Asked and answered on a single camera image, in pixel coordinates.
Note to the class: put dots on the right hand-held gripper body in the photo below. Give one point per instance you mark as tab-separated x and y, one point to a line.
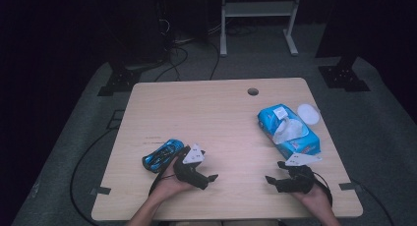
300	181

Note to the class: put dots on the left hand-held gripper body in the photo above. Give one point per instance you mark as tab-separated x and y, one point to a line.
188	173

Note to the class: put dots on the blue toy car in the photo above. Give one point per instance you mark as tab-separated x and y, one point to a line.
160	154

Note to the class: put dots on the white wet wipe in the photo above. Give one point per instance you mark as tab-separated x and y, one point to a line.
290	131

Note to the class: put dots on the blue wet wipe pack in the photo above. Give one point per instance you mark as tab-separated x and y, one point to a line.
272	116

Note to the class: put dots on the person's right hand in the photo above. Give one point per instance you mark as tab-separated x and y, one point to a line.
314	199

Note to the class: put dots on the person's left hand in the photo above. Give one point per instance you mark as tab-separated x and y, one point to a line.
168	186

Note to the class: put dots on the black tape strip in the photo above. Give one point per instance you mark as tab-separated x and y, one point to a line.
100	190
350	186

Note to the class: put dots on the black stand base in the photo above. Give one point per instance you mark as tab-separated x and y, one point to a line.
341	77
121	82

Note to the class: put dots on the black equipment case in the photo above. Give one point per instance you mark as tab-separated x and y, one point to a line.
141	29

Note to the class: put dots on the white metal stand frame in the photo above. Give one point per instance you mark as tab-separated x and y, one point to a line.
259	9

